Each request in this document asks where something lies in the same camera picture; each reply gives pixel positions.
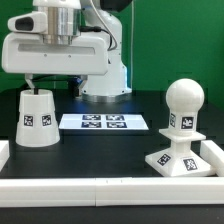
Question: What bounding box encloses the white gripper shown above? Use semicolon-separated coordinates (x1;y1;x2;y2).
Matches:
2;33;108;95

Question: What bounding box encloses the white lamp shade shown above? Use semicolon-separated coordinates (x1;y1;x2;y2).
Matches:
16;89;60;147

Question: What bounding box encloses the white lamp bulb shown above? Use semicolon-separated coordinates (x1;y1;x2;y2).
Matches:
166;78;204;136

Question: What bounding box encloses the white lamp base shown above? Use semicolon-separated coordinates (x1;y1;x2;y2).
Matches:
145;129;215;177

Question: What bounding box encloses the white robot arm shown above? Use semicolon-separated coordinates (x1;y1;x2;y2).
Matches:
2;0;133;102

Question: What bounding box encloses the white marker plate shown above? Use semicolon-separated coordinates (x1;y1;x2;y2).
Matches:
59;114;148;130

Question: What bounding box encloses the black cable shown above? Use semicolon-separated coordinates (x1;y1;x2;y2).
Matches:
20;73;81;91

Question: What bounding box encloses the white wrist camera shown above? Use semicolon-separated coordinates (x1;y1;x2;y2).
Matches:
8;11;47;33

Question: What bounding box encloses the white left rail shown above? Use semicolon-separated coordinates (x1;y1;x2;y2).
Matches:
0;140;10;171

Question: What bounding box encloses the white rail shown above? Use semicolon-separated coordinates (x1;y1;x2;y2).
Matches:
0;140;10;171
0;177;224;208
200;140;224;177

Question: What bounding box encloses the white front rail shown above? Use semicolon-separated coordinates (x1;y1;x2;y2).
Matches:
0;177;224;208

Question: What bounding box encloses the white right rail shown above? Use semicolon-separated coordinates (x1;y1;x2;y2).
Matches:
200;140;224;177

